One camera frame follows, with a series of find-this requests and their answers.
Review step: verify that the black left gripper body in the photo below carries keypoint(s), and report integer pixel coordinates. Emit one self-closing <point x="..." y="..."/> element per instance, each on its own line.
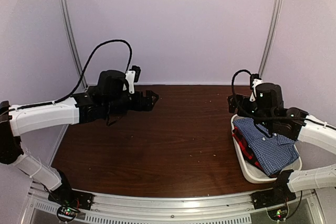
<point x="116" y="105"/>

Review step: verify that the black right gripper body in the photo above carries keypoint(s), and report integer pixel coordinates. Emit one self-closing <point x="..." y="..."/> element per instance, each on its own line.
<point x="243" y="100"/>

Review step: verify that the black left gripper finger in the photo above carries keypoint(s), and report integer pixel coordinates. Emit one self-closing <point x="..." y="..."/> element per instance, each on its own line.
<point x="149" y="94"/>
<point x="150" y="103"/>

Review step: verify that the blue plaid long sleeve shirt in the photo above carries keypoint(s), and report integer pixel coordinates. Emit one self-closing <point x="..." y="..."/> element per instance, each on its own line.
<point x="273" y="153"/>

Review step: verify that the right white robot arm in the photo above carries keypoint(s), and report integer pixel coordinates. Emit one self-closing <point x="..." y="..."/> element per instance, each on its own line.
<point x="301" y="126"/>

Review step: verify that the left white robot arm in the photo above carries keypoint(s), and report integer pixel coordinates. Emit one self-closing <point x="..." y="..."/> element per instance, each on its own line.
<point x="17" y="120"/>

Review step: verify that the red black plaid shirt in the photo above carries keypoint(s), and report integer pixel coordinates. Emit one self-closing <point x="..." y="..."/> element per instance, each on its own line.
<point x="247" y="152"/>

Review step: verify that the white plastic bin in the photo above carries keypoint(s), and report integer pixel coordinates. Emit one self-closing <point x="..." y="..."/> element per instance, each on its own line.
<point x="251" y="173"/>

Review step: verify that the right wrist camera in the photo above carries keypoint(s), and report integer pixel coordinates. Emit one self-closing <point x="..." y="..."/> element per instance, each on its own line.
<point x="255" y="80"/>

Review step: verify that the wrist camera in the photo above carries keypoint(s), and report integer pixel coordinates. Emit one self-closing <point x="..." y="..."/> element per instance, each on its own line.
<point x="255" y="80"/>
<point x="132" y="76"/>

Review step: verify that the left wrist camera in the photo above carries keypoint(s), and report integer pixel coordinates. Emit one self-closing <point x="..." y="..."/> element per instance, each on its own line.
<point x="132" y="76"/>

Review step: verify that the right aluminium frame post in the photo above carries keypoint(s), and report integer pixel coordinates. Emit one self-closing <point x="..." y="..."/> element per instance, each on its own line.
<point x="271" y="34"/>

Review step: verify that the aluminium frame post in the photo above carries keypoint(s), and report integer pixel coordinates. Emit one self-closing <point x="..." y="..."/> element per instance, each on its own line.
<point x="70" y="36"/>
<point x="271" y="34"/>

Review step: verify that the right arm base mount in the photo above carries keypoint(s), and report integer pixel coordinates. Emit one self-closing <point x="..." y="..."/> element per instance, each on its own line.
<point x="275" y="201"/>

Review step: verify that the front aluminium rail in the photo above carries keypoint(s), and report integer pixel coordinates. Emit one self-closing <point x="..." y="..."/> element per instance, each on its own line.
<point x="234" y="208"/>

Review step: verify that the left aluminium frame post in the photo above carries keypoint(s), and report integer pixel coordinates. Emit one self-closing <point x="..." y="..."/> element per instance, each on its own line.
<point x="70" y="36"/>

